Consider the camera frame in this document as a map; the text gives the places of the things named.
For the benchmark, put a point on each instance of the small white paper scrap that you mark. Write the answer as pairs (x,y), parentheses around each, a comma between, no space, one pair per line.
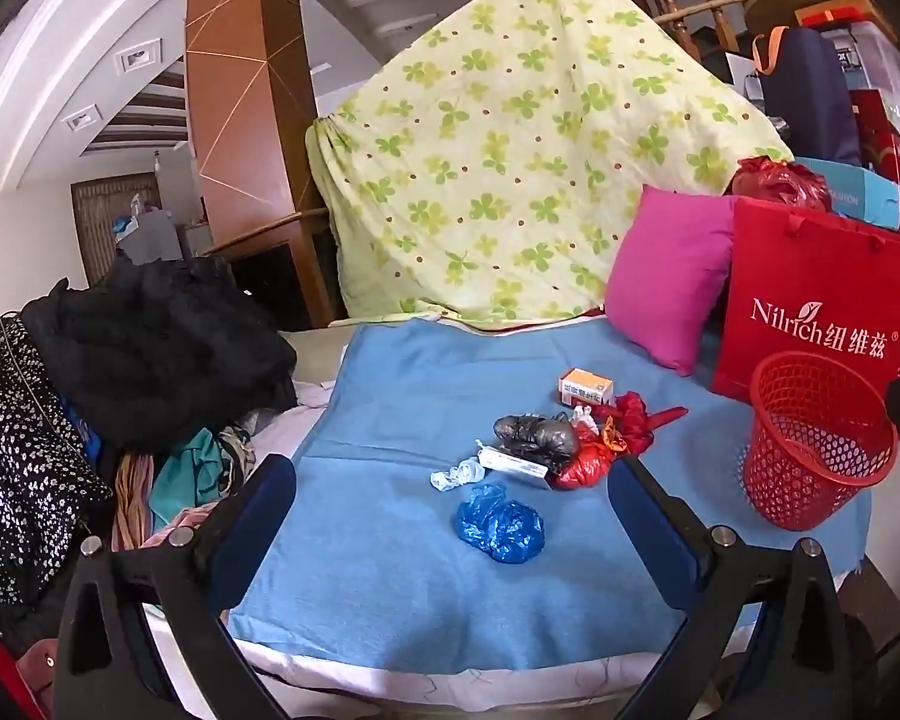
(581,415)

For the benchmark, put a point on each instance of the teal cloth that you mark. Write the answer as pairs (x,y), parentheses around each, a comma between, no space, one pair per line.
(187,472)

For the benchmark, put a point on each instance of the clover print quilt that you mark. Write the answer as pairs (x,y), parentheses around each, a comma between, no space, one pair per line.
(495,127)

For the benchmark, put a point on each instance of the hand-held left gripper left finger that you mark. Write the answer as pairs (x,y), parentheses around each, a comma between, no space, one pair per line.
(251,517)

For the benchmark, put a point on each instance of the grey cabinet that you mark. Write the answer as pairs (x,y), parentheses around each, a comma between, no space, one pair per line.
(154,240)

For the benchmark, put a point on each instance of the blue plastic bag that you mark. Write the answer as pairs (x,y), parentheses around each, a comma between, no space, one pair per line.
(499,525)

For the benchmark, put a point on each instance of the red plastic basket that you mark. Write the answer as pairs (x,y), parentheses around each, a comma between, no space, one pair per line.
(780,487)

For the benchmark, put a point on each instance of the red paper bag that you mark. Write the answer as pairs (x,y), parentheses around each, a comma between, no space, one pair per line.
(795,270)

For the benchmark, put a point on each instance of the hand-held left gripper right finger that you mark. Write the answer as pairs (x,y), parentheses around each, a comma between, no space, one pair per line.
(652,532)

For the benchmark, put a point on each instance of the dark red knotted plastic bag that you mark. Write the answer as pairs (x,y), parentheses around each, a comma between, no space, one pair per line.
(776,180)

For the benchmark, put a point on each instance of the beige mattress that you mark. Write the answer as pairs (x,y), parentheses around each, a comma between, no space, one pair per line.
(307,352)

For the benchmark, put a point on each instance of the white cloth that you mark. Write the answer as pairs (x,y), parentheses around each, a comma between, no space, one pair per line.
(311,396)

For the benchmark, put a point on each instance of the light blue towel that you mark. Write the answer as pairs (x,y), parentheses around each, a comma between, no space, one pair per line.
(420,577)

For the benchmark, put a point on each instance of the red gift box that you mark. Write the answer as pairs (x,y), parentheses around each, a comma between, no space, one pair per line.
(881,142)

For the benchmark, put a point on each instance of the dark wooden cabinet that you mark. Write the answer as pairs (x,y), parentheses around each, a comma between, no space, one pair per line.
(270,277)

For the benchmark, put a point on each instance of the white tissue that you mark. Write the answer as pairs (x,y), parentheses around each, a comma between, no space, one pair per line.
(457,474)

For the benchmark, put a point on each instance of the square recessed ceiling light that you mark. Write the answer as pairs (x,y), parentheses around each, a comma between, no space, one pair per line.
(139,58)
(82,118)

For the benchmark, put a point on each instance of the brown bamboo curtain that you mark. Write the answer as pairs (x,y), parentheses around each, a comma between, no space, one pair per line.
(94,225)

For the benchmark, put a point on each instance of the black clothing pile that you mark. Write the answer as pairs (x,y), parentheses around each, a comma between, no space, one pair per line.
(157,352)

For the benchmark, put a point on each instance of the striped cloth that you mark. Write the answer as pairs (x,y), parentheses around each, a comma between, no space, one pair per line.
(131,502)

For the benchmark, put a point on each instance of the light blue shoe box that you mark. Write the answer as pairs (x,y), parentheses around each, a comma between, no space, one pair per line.
(862,195)

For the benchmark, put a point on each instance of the orange white medicine box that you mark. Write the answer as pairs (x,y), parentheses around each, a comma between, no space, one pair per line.
(585,386)

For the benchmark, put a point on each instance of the small red plastic bag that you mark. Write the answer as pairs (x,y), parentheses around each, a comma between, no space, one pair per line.
(581,469)

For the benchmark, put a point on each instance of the pink cloth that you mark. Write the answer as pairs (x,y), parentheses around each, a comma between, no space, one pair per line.
(184,521)

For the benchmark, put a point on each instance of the flat orange red box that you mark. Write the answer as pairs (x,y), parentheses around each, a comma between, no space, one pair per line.
(825,15)

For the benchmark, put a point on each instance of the large red plastic bag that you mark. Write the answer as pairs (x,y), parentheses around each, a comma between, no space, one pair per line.
(641,420)

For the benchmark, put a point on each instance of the black plastic bag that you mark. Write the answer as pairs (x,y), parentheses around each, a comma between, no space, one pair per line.
(532,435)

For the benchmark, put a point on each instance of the clear plastic storage box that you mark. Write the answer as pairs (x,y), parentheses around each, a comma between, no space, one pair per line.
(885,67)

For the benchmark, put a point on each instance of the black white floral garment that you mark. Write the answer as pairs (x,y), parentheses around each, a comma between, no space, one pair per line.
(15,465)

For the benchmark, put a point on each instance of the pink pillow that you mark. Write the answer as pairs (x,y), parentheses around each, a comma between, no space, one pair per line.
(667,277)

